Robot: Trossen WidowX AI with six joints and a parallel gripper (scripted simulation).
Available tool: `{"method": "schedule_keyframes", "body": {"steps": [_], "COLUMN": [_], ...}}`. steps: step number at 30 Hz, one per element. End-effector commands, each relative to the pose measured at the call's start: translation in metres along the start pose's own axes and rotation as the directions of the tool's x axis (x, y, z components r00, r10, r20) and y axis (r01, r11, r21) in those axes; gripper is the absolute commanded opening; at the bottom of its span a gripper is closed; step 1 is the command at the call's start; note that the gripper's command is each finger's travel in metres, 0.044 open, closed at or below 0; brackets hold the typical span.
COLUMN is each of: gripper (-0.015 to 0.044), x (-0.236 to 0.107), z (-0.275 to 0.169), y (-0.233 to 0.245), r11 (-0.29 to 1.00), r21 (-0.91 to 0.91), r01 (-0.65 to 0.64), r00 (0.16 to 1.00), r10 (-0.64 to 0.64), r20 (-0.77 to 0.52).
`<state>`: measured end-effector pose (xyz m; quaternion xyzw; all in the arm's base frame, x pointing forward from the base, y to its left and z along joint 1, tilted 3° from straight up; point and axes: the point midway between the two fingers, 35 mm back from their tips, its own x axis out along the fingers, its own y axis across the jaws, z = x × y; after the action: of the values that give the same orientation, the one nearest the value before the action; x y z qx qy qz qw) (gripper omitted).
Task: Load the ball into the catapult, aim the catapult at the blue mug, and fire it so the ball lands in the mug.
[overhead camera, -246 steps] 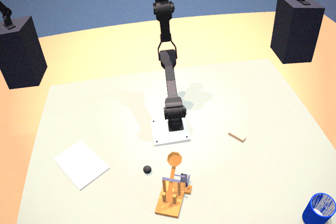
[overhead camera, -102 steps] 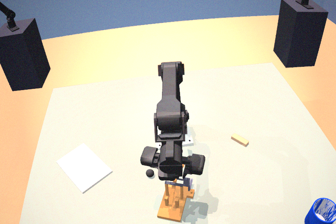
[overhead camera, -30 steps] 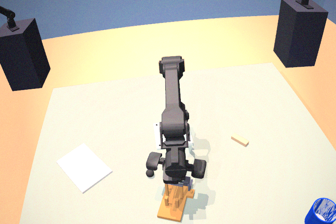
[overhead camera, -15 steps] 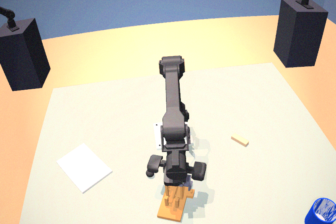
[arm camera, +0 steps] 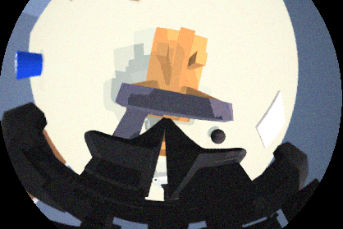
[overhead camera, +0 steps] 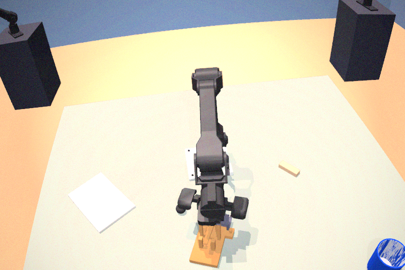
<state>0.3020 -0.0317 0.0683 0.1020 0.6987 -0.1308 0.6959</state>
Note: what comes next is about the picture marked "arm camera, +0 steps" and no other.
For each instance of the blue mug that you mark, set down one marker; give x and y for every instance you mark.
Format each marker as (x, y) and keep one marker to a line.
(28, 64)

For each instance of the orange wooden catapult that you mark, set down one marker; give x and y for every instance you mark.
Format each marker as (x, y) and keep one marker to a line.
(171, 86)

